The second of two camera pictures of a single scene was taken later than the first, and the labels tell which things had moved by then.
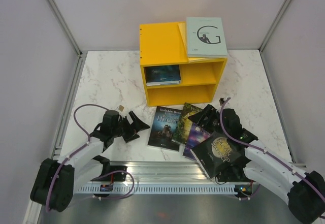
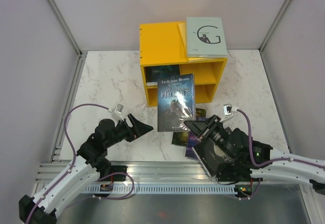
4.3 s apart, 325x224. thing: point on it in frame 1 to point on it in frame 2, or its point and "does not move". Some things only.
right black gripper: (210, 112) to (199, 127)
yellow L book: (183, 28) does not move
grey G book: (205, 37) does not move
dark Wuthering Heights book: (163, 127) to (176, 102)
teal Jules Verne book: (162, 73) does not move
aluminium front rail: (163, 172) does not move
